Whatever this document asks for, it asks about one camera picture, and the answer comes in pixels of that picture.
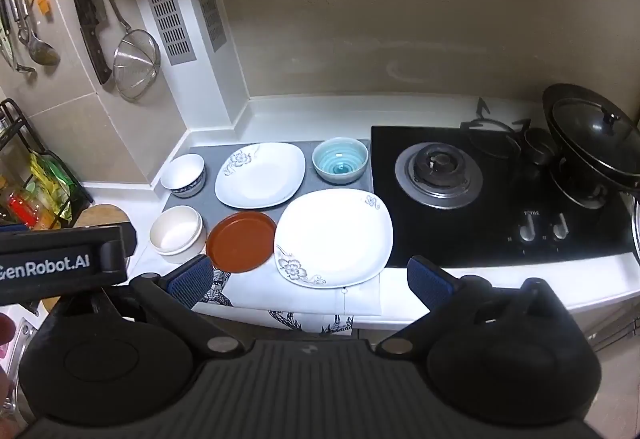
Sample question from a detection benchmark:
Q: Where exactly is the hanging metal spatula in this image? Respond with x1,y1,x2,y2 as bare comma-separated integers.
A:
0,0,37,76

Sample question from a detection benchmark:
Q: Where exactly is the green yellow packet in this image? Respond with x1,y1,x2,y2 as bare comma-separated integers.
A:
27,151,76,220

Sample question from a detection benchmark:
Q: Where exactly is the hanging cleaver knife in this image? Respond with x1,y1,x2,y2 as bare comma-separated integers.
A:
66,0,114,86

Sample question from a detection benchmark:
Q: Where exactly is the white black printed cloth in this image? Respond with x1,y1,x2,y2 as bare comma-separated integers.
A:
192,264,383,335

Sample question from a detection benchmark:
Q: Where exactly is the stainless steel pot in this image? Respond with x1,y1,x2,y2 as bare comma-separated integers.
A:
629,191,640,266

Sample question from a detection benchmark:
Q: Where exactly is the black glass gas stove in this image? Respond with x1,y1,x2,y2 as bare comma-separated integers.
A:
370,125,636,269

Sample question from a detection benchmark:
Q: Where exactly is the large white floral plate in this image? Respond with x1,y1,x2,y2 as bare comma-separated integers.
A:
273,189,394,289

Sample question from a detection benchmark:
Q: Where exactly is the small dark pot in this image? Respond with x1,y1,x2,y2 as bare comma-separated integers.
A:
520,128,558,166

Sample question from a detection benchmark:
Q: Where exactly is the shiny steel bowl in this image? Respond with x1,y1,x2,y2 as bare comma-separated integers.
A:
160,153,207,198

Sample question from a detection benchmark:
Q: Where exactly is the red bottle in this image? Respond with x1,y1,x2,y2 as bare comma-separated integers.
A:
5,191,42,227

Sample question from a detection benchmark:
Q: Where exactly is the small white floral plate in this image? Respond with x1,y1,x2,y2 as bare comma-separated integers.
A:
215,142,306,210

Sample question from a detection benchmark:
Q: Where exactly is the round wooden cutting board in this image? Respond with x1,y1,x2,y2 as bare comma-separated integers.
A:
42,204,135,312

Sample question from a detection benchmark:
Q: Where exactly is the hanging metal ladle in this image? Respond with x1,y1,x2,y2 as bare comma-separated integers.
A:
14,0,61,68

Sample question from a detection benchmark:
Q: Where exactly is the glass wok lid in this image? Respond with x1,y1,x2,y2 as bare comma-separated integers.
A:
552,98,636,160

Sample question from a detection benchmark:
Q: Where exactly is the grey mat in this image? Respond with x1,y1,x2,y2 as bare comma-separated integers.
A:
162,139,375,220

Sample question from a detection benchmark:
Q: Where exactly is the black wire rack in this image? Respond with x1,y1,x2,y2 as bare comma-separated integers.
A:
0,99,95,232

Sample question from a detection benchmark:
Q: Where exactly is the gas burner with metal ring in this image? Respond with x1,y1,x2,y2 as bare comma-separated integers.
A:
395,142,484,210

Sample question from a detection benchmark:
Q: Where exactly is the cream bowl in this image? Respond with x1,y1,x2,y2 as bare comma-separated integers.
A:
149,205,207,265

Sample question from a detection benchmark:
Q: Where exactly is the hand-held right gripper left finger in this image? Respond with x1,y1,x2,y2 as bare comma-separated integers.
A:
129,255,251,362

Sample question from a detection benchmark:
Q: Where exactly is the brown round plate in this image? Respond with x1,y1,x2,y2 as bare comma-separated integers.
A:
206,211,277,274

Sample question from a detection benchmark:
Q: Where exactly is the black wok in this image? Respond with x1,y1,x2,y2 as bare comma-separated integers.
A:
542,83,640,194

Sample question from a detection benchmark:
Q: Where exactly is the hanging metal mesh strainer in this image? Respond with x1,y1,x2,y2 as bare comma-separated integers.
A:
85,0,162,102

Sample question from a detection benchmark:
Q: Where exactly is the wide metal vent grille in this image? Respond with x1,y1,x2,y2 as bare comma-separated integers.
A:
136,0,196,66

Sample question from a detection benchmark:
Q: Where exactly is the teal ribbed bowl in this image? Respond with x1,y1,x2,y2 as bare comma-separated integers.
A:
312,137,370,184

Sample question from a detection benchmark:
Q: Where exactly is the black iron pot support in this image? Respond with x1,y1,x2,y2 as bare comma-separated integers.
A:
460,97,532,160

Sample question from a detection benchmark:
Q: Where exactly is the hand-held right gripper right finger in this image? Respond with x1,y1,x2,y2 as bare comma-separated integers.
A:
375,256,556,362

